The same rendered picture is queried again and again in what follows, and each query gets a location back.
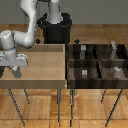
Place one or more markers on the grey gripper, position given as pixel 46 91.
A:
pixel 13 60

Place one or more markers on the grey milk carton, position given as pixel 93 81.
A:
pixel 83 52

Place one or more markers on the dark wooden compartment bin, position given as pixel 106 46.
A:
pixel 96 81

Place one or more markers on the thin metal table leg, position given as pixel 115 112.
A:
pixel 59 105
pixel 103 96
pixel 15 106
pixel 114 106
pixel 26 96
pixel 71 106

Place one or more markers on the light wooden table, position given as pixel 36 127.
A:
pixel 43 66

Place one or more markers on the small grey cube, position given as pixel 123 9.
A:
pixel 84 73

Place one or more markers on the small grey can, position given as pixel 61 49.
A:
pixel 116 72

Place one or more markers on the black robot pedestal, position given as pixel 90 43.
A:
pixel 56 31

